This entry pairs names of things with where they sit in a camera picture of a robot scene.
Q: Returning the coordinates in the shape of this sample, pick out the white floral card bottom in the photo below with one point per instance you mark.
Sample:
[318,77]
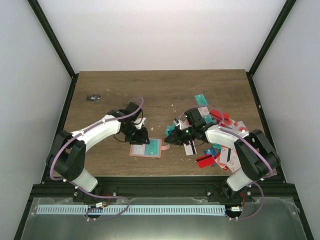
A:
[233,164]

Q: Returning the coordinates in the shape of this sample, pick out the small black tag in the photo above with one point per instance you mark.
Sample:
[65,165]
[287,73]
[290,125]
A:
[93,98]

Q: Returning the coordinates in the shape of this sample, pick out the white stripe card right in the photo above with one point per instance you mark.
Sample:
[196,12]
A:
[190,149]

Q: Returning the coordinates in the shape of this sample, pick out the teal VIP card lower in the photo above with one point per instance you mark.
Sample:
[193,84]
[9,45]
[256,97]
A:
[169,129]

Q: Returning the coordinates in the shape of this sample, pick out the teal VIP card front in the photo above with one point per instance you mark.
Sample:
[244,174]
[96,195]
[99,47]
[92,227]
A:
[153,148]

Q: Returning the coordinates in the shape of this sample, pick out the white floral card upper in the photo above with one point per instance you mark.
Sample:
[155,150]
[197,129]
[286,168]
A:
[203,111]

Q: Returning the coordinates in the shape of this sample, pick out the teal card far top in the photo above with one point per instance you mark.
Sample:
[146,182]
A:
[201,100]

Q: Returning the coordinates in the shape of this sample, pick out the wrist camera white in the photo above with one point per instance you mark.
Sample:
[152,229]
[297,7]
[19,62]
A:
[179,123]
[140,122]

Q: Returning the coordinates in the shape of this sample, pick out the teal vip card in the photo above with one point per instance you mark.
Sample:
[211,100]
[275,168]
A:
[169,129]
[153,148]

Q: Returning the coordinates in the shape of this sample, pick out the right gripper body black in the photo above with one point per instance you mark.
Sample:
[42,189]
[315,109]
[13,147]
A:
[185,137]

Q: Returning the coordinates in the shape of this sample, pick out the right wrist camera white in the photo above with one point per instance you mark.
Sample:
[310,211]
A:
[179,123]

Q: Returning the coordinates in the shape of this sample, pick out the left frame post black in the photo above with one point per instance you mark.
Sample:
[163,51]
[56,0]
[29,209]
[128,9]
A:
[40,15]

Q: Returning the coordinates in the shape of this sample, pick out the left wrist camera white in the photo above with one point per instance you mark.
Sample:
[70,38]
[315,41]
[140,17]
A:
[140,122]

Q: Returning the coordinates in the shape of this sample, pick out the white floral card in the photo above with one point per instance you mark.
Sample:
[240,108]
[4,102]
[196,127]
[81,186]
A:
[203,111]
[233,164]

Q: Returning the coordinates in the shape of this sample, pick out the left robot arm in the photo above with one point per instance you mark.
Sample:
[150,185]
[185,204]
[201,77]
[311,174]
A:
[66,159]

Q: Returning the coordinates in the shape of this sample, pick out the right frame post black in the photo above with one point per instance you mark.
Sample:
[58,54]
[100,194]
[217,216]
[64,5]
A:
[276,27]

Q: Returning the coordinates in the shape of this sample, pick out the light blue slotted strip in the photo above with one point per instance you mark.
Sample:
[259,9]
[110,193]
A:
[203,210]

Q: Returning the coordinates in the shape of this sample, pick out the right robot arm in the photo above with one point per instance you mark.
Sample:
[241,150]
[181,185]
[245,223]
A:
[257,157]

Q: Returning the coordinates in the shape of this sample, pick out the red card black stripe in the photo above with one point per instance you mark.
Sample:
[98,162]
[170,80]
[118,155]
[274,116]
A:
[205,161]

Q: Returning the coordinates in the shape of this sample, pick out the black aluminium front rail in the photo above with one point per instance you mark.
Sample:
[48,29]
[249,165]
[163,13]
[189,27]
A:
[137,186]

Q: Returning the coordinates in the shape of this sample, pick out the red card top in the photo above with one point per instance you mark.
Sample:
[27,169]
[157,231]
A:
[219,115]

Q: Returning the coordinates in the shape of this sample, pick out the frame post black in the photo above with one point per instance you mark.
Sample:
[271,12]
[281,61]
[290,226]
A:
[40,15]
[276,27]

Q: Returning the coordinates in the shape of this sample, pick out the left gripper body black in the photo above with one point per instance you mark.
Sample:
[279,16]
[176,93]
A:
[135,137]

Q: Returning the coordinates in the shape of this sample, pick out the pink leather card holder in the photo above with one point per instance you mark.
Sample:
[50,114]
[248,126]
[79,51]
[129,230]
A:
[140,150]

